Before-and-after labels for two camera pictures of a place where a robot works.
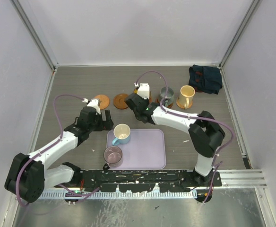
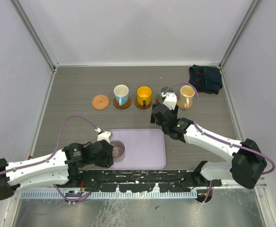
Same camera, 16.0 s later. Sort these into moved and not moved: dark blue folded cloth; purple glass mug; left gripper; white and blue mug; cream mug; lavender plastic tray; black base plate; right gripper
Moved: right gripper; white and blue mug; purple glass mug; left gripper
Not moved: lavender plastic tray; black base plate; cream mug; dark blue folded cloth
